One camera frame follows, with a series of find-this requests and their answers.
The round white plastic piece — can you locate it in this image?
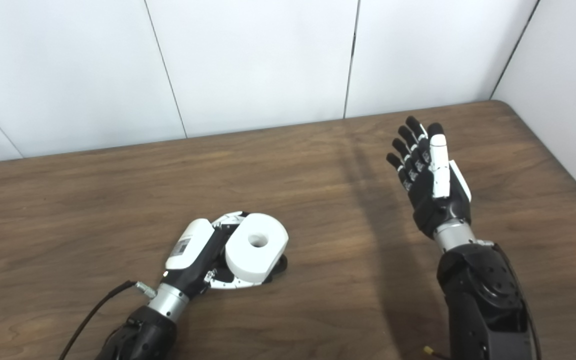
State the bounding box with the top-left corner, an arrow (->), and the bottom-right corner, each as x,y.
225,213 -> 289,286

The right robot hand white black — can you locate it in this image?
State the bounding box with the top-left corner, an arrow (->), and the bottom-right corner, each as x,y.
386,116 -> 473,239

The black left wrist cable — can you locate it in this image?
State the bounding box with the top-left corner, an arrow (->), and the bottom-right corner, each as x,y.
58,280 -> 158,360

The black plastic holder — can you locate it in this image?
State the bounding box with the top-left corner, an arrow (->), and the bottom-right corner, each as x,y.
263,254 -> 289,286

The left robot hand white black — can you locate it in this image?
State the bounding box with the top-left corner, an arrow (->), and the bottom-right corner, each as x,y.
158,211 -> 269,302

